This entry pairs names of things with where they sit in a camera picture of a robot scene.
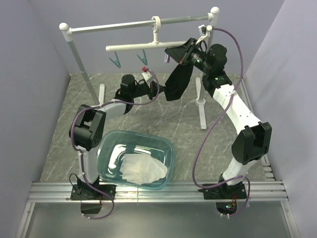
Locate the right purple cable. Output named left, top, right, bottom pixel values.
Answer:
left=192, top=27, right=251, bottom=217

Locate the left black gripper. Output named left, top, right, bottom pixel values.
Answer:
left=131, top=81, right=166, bottom=101

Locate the aluminium mounting rail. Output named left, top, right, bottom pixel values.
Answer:
left=27, top=181, right=289, bottom=203

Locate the teal clothespin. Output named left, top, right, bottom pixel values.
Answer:
left=137, top=50, right=148, bottom=65
left=109, top=52, right=121, bottom=68

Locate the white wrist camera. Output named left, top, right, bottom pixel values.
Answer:
left=196, top=25, right=213, bottom=45
left=141, top=66, right=154, bottom=83

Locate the black underwear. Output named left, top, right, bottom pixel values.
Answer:
left=164, top=64, right=193, bottom=101

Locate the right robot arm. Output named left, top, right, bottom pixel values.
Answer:
left=165, top=38, right=272, bottom=199

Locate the teal clothespin far left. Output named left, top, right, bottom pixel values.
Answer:
left=109, top=52, right=121, bottom=68

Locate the white plastic clip hanger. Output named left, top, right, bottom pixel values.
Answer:
left=106, top=16, right=185, bottom=52

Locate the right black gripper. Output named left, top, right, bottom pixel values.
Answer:
left=165, top=38, right=211, bottom=75

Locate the white metal drying rack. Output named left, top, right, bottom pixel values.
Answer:
left=58, top=6, right=220, bottom=130

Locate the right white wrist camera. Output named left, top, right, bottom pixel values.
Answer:
left=196, top=25, right=213, bottom=45

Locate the translucent teal plastic basin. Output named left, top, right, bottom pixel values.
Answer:
left=97, top=130, right=174, bottom=190

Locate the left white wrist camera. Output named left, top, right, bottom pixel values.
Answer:
left=141, top=66, right=154, bottom=83

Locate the white cloth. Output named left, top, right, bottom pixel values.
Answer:
left=119, top=154, right=168, bottom=184

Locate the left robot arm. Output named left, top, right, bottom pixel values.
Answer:
left=69, top=72, right=165, bottom=201

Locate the purple clothespin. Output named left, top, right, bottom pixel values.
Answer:
left=164, top=55, right=170, bottom=63

